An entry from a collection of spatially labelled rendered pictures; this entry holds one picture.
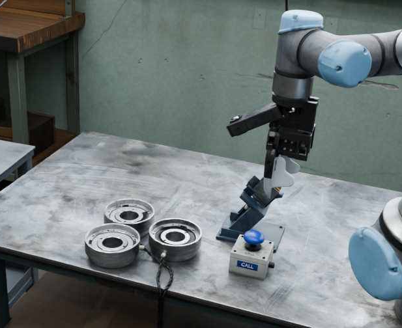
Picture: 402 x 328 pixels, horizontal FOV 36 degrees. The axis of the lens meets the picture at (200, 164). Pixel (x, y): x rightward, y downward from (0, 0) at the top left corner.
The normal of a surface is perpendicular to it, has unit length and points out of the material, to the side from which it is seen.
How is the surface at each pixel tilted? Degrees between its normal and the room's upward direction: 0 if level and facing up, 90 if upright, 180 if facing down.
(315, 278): 0
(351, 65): 90
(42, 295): 0
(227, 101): 90
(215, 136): 90
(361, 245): 97
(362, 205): 0
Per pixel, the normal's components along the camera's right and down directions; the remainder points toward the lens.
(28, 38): 0.94, 0.20
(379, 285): -0.91, 0.23
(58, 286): 0.07, -0.90
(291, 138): -0.30, 0.39
